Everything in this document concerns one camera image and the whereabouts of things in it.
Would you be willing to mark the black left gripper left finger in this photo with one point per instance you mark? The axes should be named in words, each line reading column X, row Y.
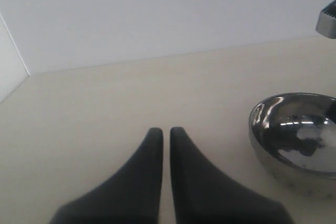
column 131, row 195

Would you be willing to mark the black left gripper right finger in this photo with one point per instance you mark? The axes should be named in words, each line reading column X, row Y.
column 204, row 194

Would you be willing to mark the stainless steel bowl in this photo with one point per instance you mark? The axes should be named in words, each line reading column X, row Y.
column 293, row 137

